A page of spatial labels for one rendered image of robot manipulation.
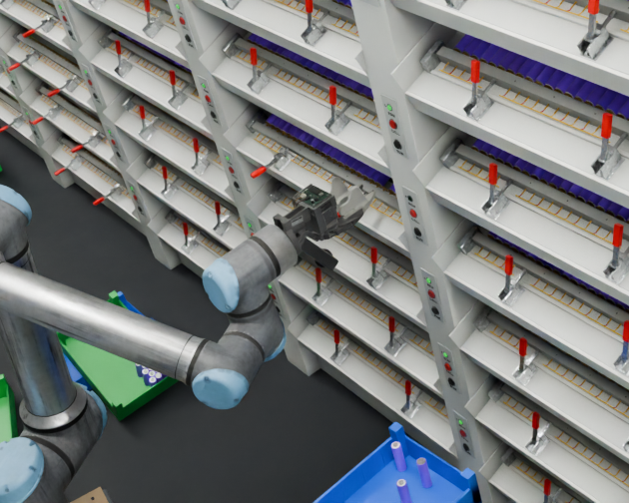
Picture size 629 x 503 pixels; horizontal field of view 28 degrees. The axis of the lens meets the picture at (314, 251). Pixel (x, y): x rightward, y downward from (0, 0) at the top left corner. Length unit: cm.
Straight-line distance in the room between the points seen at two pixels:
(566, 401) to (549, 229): 40
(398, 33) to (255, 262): 51
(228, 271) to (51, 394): 67
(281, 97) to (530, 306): 70
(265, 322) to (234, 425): 92
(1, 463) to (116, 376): 70
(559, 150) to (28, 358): 129
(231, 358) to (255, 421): 96
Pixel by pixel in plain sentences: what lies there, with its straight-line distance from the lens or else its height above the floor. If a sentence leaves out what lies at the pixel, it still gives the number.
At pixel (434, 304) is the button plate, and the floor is 62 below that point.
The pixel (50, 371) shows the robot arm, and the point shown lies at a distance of 273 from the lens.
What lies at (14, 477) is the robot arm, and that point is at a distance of 274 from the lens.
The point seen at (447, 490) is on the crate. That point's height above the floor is 48.
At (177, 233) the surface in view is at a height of 15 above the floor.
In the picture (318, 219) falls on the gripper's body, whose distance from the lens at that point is 232.
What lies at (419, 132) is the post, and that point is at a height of 103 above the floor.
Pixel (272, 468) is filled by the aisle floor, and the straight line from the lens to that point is 308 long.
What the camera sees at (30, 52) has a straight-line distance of 394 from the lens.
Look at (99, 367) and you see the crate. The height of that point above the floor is 6.
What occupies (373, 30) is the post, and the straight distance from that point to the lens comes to 208.
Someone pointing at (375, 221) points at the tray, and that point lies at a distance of 247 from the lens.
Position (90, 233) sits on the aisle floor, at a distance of 406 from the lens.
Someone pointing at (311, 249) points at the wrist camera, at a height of 79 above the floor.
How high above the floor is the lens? 221
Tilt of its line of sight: 37 degrees down
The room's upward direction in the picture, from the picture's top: 16 degrees counter-clockwise
